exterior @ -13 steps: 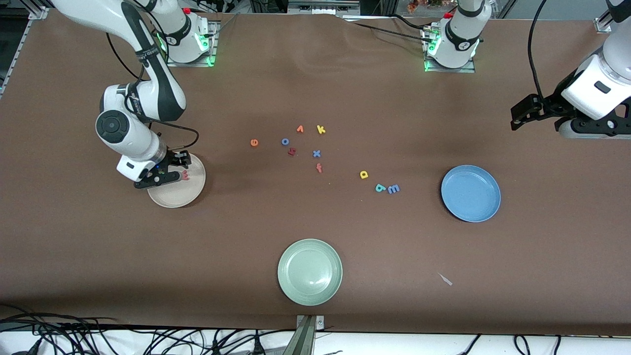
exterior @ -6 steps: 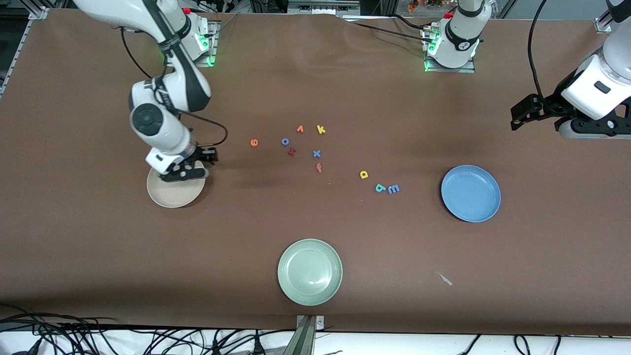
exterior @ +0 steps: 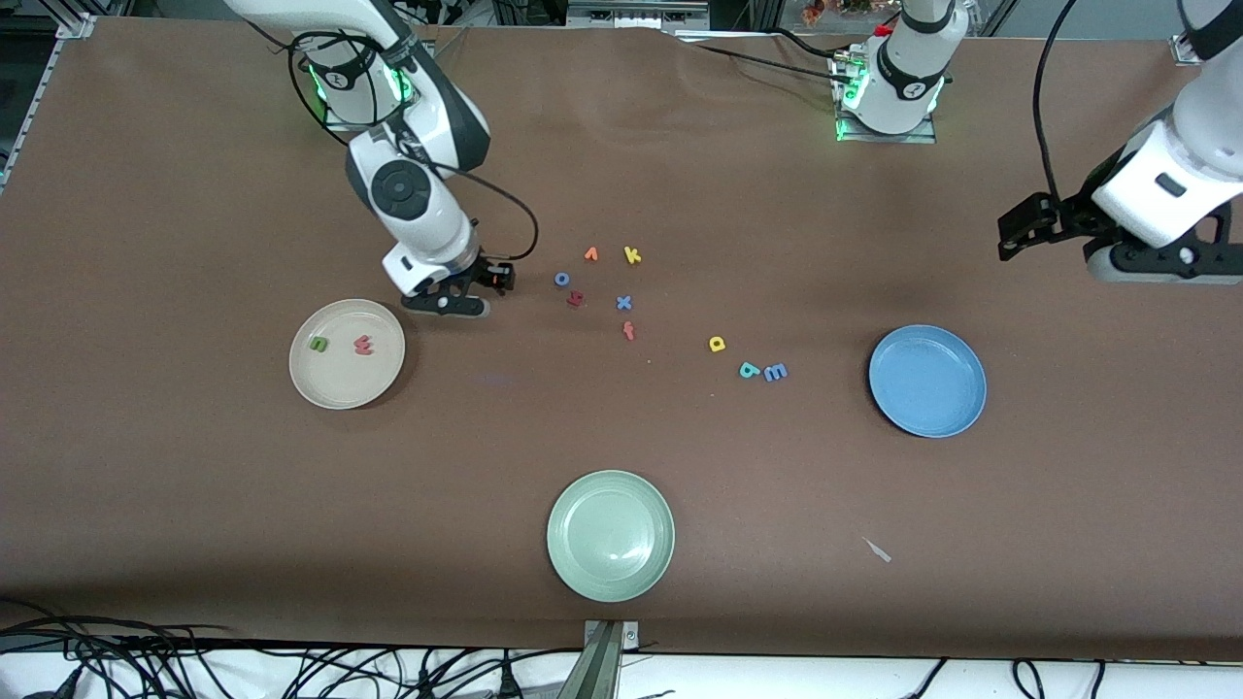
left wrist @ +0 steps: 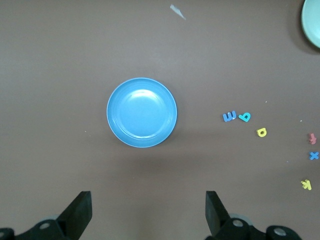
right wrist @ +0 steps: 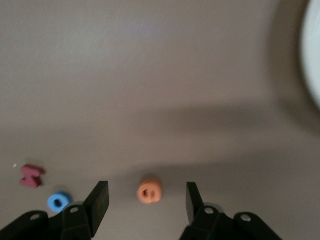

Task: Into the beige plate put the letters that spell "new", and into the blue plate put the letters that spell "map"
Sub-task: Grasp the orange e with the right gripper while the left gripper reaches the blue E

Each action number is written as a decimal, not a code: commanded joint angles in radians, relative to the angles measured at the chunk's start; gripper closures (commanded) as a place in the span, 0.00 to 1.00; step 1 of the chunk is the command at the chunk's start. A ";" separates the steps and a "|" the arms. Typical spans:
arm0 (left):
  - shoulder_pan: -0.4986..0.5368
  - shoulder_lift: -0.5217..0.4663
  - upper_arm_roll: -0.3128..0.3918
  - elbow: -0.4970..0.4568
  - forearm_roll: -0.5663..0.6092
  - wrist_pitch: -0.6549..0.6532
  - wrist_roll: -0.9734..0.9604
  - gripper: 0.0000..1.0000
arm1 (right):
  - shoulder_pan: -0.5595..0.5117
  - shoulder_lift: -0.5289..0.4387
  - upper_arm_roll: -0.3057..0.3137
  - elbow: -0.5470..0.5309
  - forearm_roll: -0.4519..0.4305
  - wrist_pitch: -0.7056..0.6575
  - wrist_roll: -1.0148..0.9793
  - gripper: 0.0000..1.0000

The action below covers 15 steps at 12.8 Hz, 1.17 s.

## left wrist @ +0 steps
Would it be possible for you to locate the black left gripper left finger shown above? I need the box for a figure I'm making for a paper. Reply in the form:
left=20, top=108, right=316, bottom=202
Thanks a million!
left=0, top=191, right=93, bottom=240

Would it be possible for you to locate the white tape scrap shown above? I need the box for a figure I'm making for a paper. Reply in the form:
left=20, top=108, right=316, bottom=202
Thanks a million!
left=169, top=4, right=187, bottom=20

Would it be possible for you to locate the teal foam letter b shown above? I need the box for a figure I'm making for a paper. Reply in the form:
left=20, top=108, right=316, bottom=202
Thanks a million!
left=238, top=112, right=252, bottom=123

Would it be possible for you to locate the blue plate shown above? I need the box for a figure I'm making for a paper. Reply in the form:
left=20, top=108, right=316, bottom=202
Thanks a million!
left=106, top=77, right=178, bottom=148

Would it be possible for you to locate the pale green plate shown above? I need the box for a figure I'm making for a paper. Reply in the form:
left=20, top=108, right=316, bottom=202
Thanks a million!
left=301, top=0, right=320, bottom=49

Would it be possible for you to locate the yellow foam letter k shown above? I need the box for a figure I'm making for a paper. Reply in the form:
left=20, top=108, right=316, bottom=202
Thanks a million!
left=300, top=179, right=313, bottom=191

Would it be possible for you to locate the blue foam letter m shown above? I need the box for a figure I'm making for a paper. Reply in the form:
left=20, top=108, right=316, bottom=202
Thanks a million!
left=222, top=110, right=237, bottom=123

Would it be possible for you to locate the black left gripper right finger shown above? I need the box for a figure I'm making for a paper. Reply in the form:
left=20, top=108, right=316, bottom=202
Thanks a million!
left=204, top=191, right=303, bottom=240

